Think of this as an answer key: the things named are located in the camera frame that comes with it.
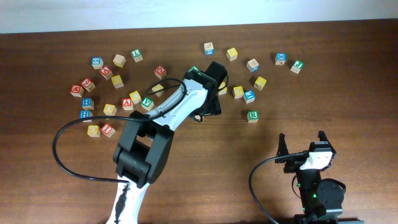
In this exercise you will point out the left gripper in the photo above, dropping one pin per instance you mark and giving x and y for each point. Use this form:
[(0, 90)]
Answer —
[(214, 109)]

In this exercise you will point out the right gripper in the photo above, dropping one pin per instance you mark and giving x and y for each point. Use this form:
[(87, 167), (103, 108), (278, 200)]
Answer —
[(291, 165)]

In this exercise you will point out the yellow S block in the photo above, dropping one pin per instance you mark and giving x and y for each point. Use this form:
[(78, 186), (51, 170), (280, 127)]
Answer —
[(222, 89), (158, 90)]

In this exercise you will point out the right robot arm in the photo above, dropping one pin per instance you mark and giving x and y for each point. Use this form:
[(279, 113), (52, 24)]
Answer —
[(321, 198)]

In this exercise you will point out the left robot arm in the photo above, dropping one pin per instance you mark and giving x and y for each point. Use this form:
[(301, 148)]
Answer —
[(145, 142)]

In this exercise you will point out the yellow block centre right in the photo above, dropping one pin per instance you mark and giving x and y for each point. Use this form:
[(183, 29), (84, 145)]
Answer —
[(238, 92)]

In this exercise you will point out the blue E block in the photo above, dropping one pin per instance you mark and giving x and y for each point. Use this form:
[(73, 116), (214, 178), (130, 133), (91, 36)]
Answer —
[(249, 96)]

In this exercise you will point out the green Z block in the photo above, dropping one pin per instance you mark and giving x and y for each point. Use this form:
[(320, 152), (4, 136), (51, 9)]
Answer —
[(194, 68)]

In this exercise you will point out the yellow block top right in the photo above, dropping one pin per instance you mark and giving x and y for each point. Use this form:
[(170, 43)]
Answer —
[(232, 54)]

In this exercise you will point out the wooden block blue edge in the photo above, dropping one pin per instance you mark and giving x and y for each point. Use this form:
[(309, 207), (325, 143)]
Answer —
[(252, 65)]

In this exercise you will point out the wooden block blue top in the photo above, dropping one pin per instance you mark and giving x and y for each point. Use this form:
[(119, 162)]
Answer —
[(209, 48)]

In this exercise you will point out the red Q block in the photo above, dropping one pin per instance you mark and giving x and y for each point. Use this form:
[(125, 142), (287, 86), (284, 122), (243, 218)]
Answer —
[(160, 72)]

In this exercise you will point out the green V block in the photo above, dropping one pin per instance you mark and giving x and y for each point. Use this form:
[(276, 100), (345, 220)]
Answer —
[(147, 103)]

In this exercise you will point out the yellow block by A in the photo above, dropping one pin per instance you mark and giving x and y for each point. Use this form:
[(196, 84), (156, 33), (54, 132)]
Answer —
[(135, 97)]

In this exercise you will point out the green J block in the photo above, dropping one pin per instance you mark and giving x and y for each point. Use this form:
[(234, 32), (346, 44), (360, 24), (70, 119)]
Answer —
[(297, 66)]

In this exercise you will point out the blue X block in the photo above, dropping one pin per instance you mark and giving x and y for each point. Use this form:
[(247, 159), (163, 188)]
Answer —
[(280, 58)]

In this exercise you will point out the red A block lower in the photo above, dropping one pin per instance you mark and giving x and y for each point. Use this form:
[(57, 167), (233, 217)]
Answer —
[(127, 104)]

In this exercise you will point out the red a block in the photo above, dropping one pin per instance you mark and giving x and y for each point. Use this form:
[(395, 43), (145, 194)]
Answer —
[(106, 72), (127, 104)]

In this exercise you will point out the green L block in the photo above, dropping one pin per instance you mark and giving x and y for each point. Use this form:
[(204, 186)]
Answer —
[(137, 55)]

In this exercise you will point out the yellow block upper left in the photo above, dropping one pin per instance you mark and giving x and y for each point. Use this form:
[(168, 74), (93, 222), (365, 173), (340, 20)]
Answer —
[(117, 81)]

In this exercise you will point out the yellow block middle left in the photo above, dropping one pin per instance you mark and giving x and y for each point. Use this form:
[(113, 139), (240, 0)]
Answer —
[(109, 110)]

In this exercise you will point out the plain yellow-sided block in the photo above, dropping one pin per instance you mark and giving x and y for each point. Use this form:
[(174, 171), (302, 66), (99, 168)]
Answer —
[(119, 60)]

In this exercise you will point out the red I block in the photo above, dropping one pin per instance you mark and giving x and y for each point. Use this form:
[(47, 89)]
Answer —
[(107, 130)]

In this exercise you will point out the red A block upper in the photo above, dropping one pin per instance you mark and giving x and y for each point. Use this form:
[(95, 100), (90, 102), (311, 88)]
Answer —
[(106, 72)]

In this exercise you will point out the yellow block bottom left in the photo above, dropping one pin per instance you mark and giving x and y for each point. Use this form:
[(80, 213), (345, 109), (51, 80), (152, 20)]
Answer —
[(94, 131)]

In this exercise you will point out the blue 5 block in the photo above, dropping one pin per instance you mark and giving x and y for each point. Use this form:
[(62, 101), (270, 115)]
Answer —
[(97, 63)]

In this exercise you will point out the blue H block upper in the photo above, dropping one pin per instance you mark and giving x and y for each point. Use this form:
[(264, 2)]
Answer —
[(87, 104)]

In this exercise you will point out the blue h block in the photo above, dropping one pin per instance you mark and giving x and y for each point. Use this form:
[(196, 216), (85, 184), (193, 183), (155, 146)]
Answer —
[(85, 114), (87, 104)]

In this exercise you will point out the red 6 block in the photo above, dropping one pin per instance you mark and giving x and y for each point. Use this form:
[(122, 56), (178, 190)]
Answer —
[(88, 85)]

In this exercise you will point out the blue H block lower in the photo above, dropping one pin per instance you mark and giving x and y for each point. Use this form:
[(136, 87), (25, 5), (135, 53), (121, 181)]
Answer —
[(85, 114)]

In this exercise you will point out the red M block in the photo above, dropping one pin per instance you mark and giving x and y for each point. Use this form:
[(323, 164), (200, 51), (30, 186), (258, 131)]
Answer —
[(77, 91)]

